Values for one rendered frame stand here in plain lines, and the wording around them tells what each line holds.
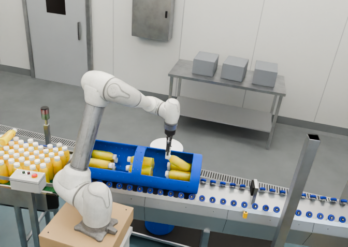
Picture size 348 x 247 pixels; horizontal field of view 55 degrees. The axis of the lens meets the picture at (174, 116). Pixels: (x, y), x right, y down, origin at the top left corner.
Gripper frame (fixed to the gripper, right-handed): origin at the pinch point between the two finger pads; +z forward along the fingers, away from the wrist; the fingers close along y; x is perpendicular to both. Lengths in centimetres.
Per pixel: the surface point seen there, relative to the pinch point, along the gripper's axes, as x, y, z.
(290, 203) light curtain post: -78, -36, -2
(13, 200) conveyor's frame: 107, -23, 45
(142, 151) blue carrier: 18.1, -2.0, 0.3
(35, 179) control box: 83, -32, 14
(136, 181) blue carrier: 18.6, -13.7, 17.9
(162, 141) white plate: 9.2, 44.6, 19.8
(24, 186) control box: 90, -34, 19
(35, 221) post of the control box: 88, -31, 54
